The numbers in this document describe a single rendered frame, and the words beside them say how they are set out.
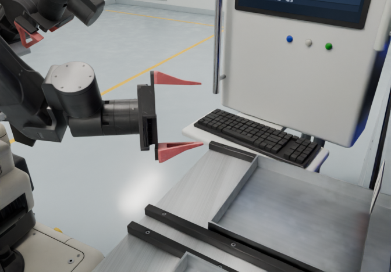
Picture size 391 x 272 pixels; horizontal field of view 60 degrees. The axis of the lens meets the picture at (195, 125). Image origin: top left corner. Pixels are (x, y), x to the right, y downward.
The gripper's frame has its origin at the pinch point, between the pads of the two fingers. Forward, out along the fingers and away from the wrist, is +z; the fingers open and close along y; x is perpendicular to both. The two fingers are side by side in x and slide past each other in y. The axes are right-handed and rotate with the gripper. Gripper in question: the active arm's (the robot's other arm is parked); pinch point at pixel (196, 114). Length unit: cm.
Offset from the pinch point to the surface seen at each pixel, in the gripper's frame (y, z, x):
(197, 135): -13, 5, 57
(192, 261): -26.0, -1.5, 1.1
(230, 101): -3, 19, 72
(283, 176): -18.5, 22.6, 23.4
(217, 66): 10, 13, 64
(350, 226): -25.0, 31.1, 8.0
